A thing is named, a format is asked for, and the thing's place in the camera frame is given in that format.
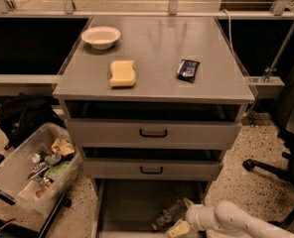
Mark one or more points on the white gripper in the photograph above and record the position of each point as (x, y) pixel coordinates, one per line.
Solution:
(194, 215)

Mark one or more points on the clear plastic water bottle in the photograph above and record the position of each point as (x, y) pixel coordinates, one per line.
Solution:
(168, 214)

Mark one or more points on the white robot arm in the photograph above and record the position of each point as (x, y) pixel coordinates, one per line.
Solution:
(227, 218)

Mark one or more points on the bottom grey drawer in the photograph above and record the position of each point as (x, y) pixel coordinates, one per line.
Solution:
(127, 208)

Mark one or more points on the grey drawer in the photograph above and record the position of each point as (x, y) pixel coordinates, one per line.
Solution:
(104, 124)
(163, 164)
(127, 208)

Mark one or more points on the middle grey drawer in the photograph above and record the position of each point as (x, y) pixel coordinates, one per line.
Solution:
(163, 164)

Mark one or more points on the grey drawer cabinet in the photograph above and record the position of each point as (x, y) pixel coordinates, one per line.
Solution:
(157, 45)

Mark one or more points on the top grey drawer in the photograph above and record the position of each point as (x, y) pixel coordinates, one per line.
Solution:
(104, 124)

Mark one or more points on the green snack bag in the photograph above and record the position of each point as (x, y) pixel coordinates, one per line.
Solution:
(54, 172)

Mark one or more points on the crumpled yellow snack bag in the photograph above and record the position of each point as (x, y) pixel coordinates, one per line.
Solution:
(62, 147)

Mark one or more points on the dark blue snack packet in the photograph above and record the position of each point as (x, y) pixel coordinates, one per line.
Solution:
(187, 70)

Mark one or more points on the yellow sponge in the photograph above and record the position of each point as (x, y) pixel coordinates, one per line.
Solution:
(122, 73)

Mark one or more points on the clear plastic storage bin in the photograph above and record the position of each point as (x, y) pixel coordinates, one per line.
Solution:
(14, 170)

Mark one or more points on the metal diagonal rod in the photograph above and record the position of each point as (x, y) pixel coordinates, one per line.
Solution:
(268, 71)

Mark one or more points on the black backpack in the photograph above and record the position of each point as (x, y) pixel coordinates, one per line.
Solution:
(21, 116)

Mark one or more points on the white bowl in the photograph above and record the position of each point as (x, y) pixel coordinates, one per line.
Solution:
(101, 38)

